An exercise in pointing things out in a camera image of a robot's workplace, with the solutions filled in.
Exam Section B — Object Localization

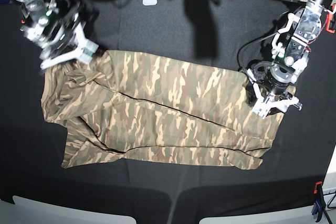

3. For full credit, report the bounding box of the camouflage t-shirt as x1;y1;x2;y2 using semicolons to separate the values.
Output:
41;50;283;170

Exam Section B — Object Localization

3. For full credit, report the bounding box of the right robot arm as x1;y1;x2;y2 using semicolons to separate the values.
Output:
13;0;99;70

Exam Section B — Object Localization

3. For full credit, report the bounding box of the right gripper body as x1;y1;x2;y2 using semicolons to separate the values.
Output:
40;23;99;70

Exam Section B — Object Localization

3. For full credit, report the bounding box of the orange black clamp bottom right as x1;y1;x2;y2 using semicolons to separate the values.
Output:
311;181;325;222

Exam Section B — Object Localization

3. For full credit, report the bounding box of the black table cloth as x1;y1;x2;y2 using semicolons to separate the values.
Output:
1;0;335;223

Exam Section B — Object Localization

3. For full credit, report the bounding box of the red clamp right edge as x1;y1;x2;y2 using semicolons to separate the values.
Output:
325;3;335;34

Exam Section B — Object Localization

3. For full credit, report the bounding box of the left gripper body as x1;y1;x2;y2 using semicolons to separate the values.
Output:
246;69;302;119

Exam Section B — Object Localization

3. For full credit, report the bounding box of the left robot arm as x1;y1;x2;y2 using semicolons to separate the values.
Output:
244;0;335;118

